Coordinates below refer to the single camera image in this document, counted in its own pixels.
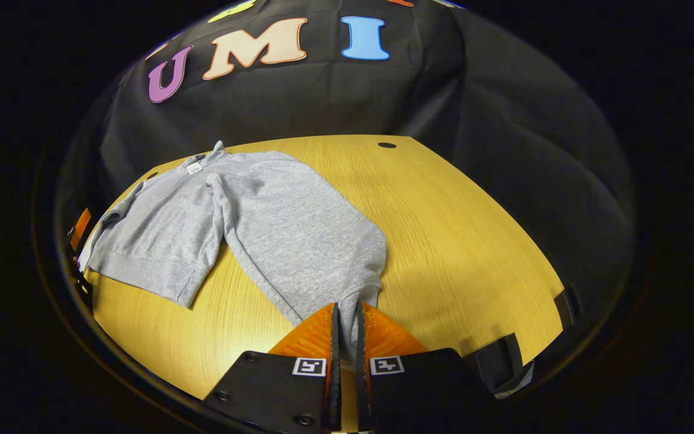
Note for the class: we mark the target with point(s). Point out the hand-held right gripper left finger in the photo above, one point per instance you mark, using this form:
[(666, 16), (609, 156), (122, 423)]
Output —
[(335, 386)]

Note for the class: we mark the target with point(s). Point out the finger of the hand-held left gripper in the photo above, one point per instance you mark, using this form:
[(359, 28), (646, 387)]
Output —
[(81, 229)]

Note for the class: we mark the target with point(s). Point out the black backdrop cloth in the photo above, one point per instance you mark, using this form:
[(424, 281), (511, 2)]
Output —
[(335, 96)]

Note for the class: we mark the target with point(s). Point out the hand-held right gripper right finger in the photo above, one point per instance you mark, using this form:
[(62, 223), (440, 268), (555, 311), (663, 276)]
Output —
[(361, 386)]

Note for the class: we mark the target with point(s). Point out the grey sweatshirt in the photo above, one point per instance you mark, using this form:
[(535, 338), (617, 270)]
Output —
[(287, 229)]

